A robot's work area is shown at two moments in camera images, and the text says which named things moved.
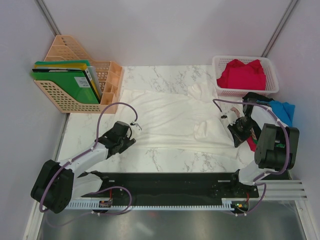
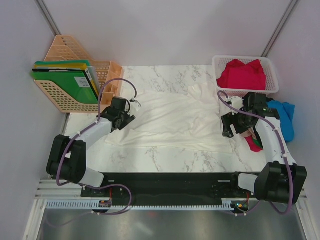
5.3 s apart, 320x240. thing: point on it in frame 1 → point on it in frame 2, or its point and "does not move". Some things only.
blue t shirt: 284,110 does not move
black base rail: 176,186 does not move
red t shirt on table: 252,146 does not move
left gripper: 127,143 → 128,119
